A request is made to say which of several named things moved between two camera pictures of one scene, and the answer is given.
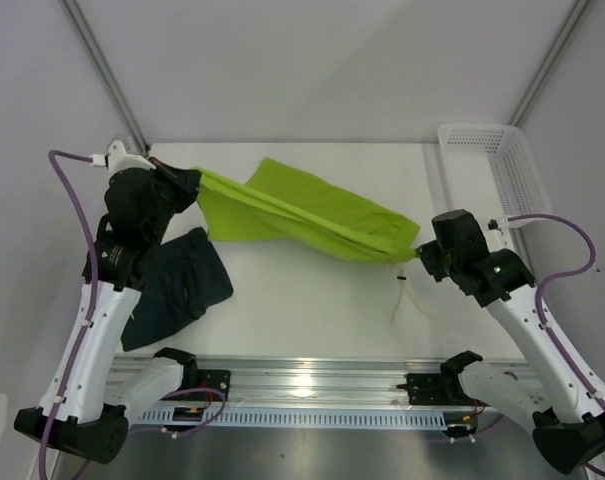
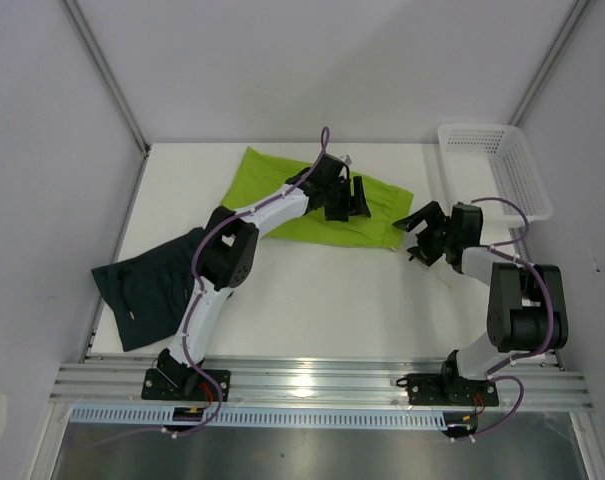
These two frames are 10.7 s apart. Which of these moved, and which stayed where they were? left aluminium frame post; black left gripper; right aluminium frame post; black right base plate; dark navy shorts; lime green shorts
Moved: lime green shorts; black left gripper
Stayed: right aluminium frame post; black right base plate; dark navy shorts; left aluminium frame post
